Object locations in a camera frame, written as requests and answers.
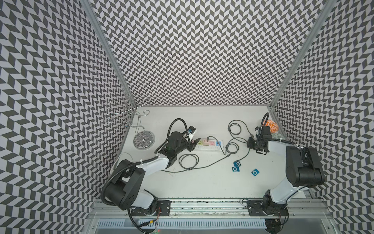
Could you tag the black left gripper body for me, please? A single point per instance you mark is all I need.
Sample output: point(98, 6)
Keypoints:
point(184, 145)

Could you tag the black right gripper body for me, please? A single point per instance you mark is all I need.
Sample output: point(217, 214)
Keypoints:
point(253, 144)

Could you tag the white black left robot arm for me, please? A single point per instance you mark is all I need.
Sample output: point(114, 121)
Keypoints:
point(123, 188)

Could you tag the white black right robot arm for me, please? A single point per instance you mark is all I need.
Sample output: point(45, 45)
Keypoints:
point(303, 170)

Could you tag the green patterned bowl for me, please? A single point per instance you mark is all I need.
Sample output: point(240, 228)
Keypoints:
point(282, 137)

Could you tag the orange patterned bowl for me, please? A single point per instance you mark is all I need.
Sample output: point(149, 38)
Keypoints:
point(273, 126)

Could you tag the white multicolour power strip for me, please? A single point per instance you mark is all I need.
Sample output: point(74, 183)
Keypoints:
point(215, 145)

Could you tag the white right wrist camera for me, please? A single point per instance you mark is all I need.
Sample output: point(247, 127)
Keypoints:
point(263, 130)

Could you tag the chrome wire jewelry stand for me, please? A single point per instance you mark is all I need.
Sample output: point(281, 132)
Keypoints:
point(125, 114)

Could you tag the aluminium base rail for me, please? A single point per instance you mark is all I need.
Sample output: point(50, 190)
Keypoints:
point(192, 214)

